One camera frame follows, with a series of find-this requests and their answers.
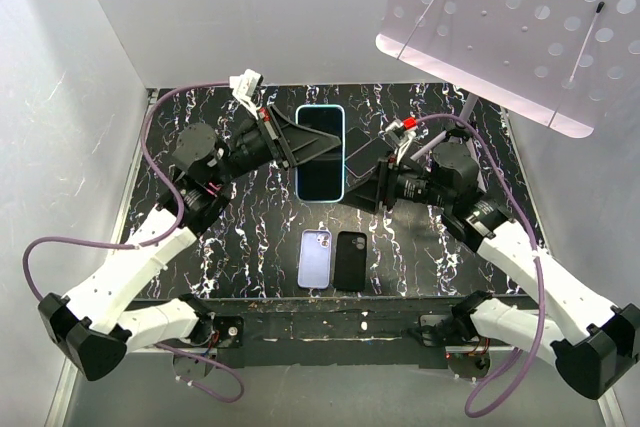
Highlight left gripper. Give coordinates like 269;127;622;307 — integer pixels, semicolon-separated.
207;103;340;189

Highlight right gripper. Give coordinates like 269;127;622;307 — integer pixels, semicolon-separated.
337;149;453;214

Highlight lilac phone case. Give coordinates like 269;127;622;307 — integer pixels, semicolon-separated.
297;230;332;290

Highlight black phone case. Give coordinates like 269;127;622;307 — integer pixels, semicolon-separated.
333;231;367;292

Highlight phone from lilac case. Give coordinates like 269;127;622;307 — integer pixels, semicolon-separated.
346;138;393;178

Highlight black phone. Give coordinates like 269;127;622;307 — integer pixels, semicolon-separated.
345;127;371;158

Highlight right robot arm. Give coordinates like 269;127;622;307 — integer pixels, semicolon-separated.
342;143;639;400

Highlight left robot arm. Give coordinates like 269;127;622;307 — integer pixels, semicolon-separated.
38;108;342;381

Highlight lilac tripod stand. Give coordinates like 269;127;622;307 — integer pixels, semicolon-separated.
411;93;478;161

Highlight perforated lilac board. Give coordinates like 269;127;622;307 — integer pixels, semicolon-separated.
375;0;639;138

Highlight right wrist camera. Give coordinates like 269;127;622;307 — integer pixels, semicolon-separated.
384;117;418;165

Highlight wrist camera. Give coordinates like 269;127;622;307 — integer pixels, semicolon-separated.
384;117;418;165
229;69;263;109

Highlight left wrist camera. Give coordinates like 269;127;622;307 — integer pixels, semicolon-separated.
229;69;263;109

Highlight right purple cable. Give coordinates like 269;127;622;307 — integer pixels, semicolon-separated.
414;114;546;418

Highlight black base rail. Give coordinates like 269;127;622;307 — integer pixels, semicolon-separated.
154;296;501;371

